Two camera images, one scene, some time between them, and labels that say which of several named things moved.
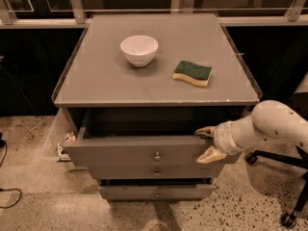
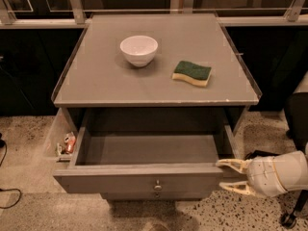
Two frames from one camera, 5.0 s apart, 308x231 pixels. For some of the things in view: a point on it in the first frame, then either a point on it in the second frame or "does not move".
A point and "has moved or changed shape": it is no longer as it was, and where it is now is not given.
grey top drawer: [145, 137] has moved or changed shape
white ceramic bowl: [141, 50] does not move
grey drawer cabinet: [137, 88] does not move
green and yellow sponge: [195, 74] does not move
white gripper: [222, 139] → [261, 176]
